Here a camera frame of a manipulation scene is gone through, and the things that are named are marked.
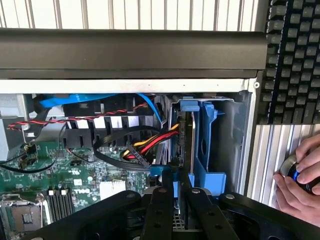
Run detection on black RAM slots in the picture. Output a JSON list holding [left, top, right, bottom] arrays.
[[46, 189, 75, 222]]

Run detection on yellow red black power wire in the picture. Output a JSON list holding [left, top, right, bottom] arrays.
[[120, 122, 181, 161]]

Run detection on person's bare hand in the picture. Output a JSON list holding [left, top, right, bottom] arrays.
[[273, 133, 320, 228]]

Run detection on silver metal drive cage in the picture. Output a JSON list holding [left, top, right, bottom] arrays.
[[0, 93, 35, 161]]

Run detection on black flat data wire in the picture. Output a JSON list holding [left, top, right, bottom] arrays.
[[93, 125, 161, 173]]

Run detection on red black twisted wire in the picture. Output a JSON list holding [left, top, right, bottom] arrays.
[[6, 101, 149, 132]]

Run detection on narrow blue data cable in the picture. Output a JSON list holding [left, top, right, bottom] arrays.
[[136, 92, 167, 124]]

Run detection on CPU socket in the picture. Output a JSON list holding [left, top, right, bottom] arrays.
[[0, 194, 49, 236]]

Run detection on thin black wire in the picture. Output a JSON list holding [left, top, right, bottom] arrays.
[[0, 122, 68, 175]]

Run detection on black computer keyboard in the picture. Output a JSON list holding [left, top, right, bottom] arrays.
[[258, 0, 320, 125]]

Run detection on black fan shroud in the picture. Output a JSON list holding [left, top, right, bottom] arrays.
[[61, 94, 161, 157]]

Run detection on black silver PC case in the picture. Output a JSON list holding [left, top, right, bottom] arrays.
[[0, 27, 269, 240]]

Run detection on blue plastic disk bay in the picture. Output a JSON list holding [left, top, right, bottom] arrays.
[[147, 96, 228, 202]]

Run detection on white motherboard connector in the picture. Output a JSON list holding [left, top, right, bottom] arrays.
[[99, 179, 127, 201]]

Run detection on black disk drive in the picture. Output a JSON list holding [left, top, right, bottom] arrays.
[[174, 109, 196, 176]]

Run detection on green motherboard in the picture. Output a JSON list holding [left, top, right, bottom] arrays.
[[0, 141, 161, 235]]

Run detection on wide blue flat cable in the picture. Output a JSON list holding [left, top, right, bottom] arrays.
[[39, 93, 118, 109]]

